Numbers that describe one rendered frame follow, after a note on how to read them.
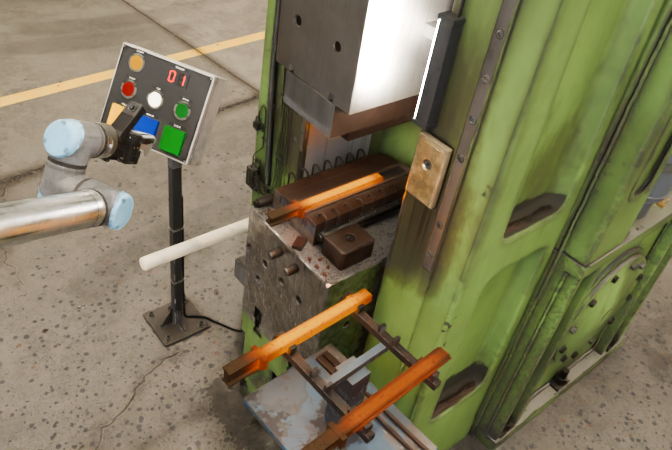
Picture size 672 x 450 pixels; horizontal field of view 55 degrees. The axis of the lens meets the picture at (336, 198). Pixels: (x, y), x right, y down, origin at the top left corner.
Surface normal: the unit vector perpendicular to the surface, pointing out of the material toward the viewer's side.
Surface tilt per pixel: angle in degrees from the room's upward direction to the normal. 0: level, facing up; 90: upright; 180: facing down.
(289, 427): 0
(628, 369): 0
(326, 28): 90
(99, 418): 0
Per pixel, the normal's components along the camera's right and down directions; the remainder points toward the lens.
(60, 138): -0.28, -0.04
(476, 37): -0.77, 0.29
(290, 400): 0.14, -0.78
